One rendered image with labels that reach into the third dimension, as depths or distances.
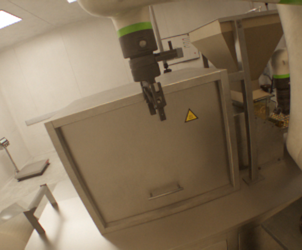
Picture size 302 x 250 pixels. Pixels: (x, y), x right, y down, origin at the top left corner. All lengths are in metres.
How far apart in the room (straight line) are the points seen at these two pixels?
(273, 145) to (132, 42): 0.86
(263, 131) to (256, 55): 0.36
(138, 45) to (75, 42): 4.24
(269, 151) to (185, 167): 0.48
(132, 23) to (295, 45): 0.39
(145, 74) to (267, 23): 0.58
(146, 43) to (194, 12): 4.52
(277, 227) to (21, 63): 5.11
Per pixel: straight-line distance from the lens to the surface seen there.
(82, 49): 4.63
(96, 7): 0.38
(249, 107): 0.81
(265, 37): 0.90
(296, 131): 0.61
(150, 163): 0.75
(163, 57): 0.50
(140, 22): 0.48
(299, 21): 0.54
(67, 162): 0.73
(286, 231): 0.66
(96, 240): 0.93
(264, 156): 1.07
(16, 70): 5.19
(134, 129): 0.68
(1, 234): 1.32
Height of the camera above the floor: 1.44
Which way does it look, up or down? 18 degrees down
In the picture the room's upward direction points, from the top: 15 degrees counter-clockwise
